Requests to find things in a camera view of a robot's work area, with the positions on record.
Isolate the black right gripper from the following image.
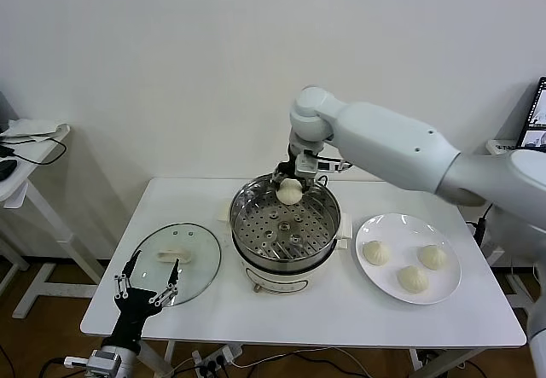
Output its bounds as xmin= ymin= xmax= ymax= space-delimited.
xmin=272 ymin=142 xmax=317 ymax=195

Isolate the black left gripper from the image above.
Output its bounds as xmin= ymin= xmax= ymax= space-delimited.
xmin=109 ymin=248 xmax=182 ymax=347

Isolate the white steamed baozi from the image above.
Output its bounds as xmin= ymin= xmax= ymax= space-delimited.
xmin=416 ymin=244 xmax=448 ymax=271
xmin=362 ymin=240 xmax=391 ymax=267
xmin=276 ymin=177 xmax=304 ymax=206
xmin=397 ymin=265 xmax=429 ymax=294

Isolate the round glass lid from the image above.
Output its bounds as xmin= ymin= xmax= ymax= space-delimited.
xmin=126 ymin=223 xmax=223 ymax=309

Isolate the stainless steel steamer basket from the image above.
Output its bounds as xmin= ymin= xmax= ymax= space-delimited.
xmin=217 ymin=172 xmax=354 ymax=270

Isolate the white table leg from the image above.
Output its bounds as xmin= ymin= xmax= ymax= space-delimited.
xmin=408 ymin=346 xmax=483 ymax=378
xmin=142 ymin=340 xmax=177 ymax=378

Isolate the white electric cooker base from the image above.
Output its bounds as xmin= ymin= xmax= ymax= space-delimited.
xmin=232 ymin=236 xmax=350 ymax=296

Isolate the white power strip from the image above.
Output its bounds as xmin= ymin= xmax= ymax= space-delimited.
xmin=190 ymin=343 xmax=244 ymax=375

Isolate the white round plate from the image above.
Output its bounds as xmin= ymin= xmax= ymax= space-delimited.
xmin=354 ymin=212 xmax=462 ymax=305

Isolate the white side table with cloth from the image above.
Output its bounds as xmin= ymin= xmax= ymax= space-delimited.
xmin=0 ymin=124 xmax=107 ymax=320

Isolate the crumpled white cloth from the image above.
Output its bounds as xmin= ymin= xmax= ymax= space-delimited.
xmin=0 ymin=118 xmax=72 ymax=144

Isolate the white printed box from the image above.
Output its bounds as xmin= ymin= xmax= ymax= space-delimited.
xmin=487 ymin=138 xmax=518 ymax=155

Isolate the open black laptop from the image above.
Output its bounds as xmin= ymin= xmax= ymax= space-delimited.
xmin=514 ymin=76 xmax=546 ymax=154

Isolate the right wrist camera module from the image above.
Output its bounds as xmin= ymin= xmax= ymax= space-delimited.
xmin=296 ymin=158 xmax=353 ymax=177

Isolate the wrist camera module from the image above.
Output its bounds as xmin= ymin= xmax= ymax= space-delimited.
xmin=63 ymin=354 xmax=99 ymax=373
xmin=296 ymin=158 xmax=353 ymax=177

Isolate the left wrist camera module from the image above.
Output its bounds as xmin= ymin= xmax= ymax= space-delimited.
xmin=63 ymin=354 xmax=99 ymax=373

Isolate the black cable with plug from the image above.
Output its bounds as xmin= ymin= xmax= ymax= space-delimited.
xmin=0 ymin=137 xmax=68 ymax=166

